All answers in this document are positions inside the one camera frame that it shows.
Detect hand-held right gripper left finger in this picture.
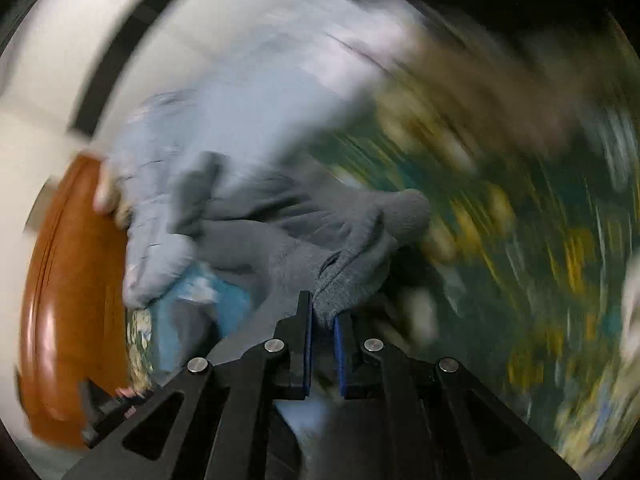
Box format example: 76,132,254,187
62,290,313,480

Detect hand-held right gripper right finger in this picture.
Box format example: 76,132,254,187
332,310,583,480

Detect grey fleece garment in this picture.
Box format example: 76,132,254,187
167,150,433,356

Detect light blue garment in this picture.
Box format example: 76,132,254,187
150,262,253,361

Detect green floral bed sheet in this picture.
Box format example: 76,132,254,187
122,25,640,480

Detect light blue floral quilt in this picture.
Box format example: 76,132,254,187
95,0,426,311

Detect beige garment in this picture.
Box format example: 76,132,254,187
375,10,601,171

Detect white wardrobe with black stripe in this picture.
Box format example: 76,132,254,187
0,0,281,196

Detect wooden bed frame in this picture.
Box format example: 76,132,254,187
17,152,151,448

